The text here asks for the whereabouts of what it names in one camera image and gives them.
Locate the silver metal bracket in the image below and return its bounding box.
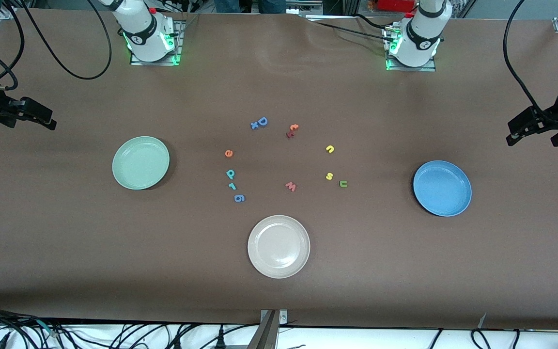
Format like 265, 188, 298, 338
260, 310, 288, 326

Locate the light green plate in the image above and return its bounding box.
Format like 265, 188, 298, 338
112, 136, 170, 190

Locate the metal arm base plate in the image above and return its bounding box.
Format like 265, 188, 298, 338
385, 25, 437, 72
130, 19, 184, 66

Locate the blue plate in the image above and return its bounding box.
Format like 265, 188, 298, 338
413, 160, 472, 217

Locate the brown table cover sheet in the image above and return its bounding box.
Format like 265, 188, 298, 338
0, 7, 558, 331

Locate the grey aluminium beam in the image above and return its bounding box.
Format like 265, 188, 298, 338
247, 310, 279, 349

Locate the red box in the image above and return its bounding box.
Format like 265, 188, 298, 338
375, 0, 418, 13

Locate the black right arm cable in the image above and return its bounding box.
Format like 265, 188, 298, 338
0, 0, 113, 93

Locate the looped black cable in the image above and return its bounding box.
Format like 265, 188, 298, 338
470, 329, 492, 349

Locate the beige plate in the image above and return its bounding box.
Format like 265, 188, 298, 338
248, 215, 311, 279

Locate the teal cable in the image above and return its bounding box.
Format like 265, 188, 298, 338
34, 319, 59, 337

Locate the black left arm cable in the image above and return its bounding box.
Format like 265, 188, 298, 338
502, 0, 546, 113

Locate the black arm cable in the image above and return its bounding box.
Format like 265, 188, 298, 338
502, 0, 546, 113
0, 0, 113, 93

